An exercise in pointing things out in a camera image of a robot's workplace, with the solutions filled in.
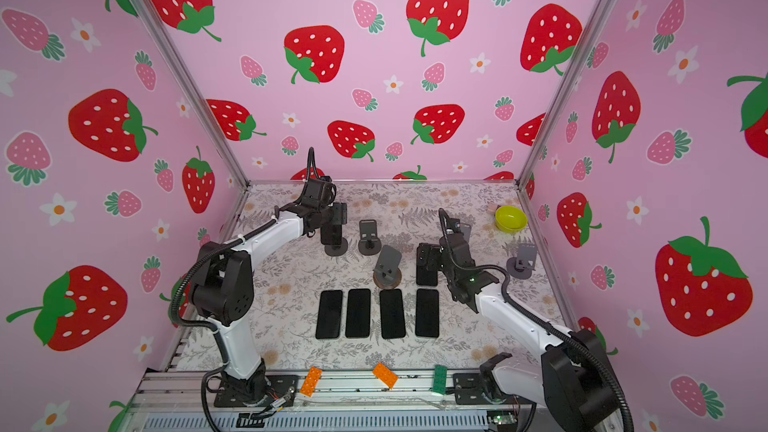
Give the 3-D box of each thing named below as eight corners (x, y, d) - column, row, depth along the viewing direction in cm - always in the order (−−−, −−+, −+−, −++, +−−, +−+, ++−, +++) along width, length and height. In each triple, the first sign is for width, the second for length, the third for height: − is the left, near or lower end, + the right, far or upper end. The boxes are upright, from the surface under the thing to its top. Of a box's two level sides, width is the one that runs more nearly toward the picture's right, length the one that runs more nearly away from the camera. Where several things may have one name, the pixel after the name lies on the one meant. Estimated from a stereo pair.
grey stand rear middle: (361, 254, 102) (358, 236, 93) (362, 238, 106) (359, 219, 98) (381, 254, 102) (379, 236, 93) (381, 238, 106) (380, 219, 98)
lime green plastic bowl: (496, 234, 107) (499, 227, 104) (490, 213, 114) (493, 206, 111) (527, 234, 107) (531, 227, 104) (519, 213, 114) (523, 206, 111)
